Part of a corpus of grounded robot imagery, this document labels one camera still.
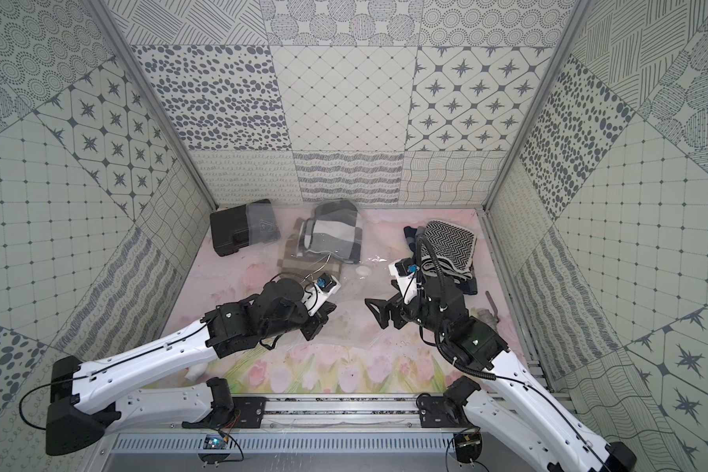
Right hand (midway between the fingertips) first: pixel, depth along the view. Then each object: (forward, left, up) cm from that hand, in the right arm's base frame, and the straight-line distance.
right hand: (383, 294), depth 71 cm
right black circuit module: (-28, -21, -27) cm, 44 cm away
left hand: (-5, +10, 0) cm, 11 cm away
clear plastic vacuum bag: (0, +8, -24) cm, 25 cm away
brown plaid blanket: (+19, +24, -16) cm, 35 cm away
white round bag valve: (+17, +6, -15) cm, 23 cm away
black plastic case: (+36, +52, -15) cm, 65 cm away
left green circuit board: (-28, +42, -24) cm, 56 cm away
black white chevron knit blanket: (+26, -25, -15) cm, 39 cm away
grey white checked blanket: (+37, +18, -17) cm, 44 cm away
